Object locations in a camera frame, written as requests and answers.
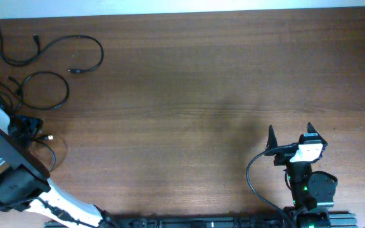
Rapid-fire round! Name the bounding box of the black usb cable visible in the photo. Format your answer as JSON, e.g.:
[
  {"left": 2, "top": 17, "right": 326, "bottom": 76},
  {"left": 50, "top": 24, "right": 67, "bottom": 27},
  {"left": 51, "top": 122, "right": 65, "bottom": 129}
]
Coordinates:
[
  {"left": 33, "top": 134, "right": 57, "bottom": 172},
  {"left": 0, "top": 70, "right": 70, "bottom": 111},
  {"left": 0, "top": 12, "right": 105, "bottom": 75}
]

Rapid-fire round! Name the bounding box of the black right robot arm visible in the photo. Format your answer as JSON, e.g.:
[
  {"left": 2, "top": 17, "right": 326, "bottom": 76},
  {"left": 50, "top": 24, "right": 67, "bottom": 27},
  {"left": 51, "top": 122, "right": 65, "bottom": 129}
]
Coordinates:
[{"left": 266, "top": 123, "right": 338, "bottom": 227}]

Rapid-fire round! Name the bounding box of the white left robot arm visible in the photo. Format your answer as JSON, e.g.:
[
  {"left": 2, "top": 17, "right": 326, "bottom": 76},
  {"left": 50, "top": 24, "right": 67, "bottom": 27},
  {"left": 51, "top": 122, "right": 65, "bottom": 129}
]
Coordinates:
[{"left": 0, "top": 96, "right": 117, "bottom": 227}]

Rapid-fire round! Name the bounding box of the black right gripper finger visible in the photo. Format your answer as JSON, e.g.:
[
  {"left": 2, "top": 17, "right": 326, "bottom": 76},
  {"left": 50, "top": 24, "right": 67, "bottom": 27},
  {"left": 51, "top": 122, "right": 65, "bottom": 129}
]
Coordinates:
[
  {"left": 266, "top": 125, "right": 278, "bottom": 150},
  {"left": 307, "top": 122, "right": 317, "bottom": 134}
]

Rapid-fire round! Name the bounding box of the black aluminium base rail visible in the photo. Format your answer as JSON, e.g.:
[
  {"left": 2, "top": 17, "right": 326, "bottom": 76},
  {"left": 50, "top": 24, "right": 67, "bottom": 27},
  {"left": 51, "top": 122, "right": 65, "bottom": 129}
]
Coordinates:
[{"left": 44, "top": 215, "right": 357, "bottom": 228}]

